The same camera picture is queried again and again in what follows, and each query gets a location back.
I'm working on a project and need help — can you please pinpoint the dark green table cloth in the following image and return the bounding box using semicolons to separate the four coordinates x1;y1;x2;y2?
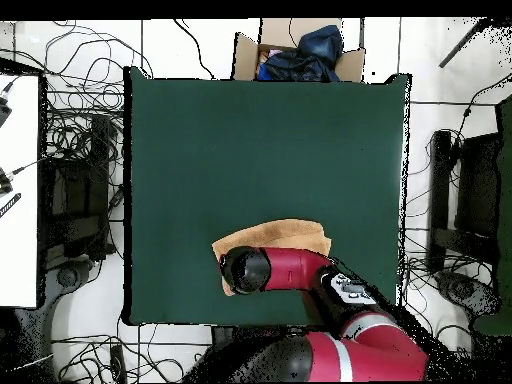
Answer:
123;66;411;327

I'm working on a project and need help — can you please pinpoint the orange terry towel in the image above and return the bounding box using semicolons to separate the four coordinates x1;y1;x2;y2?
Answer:
211;218;333;298

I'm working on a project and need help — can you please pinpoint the black metal frame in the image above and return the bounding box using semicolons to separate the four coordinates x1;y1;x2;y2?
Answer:
426;129;503;273

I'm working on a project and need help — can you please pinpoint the dark blue clothing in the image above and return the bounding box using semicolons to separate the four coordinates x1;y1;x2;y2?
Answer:
257;24;344;83

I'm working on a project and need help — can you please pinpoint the black power strip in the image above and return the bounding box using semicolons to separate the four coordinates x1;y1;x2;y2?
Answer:
109;344;128;383

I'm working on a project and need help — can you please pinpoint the black equipment rack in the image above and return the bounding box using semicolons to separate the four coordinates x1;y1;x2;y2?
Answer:
39;113;121;261

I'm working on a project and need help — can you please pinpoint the brown cardboard box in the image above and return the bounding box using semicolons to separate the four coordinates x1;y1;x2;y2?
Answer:
231;17;367;83

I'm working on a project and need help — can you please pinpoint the green cloth on neighbouring table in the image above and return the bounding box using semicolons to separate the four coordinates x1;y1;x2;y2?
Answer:
473;95;512;337

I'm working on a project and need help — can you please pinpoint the white side table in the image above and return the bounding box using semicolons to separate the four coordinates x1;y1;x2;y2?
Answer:
0;73;41;309

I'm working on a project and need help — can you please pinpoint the dark metal rod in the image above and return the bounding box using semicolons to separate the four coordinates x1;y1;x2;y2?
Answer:
438;17;501;69

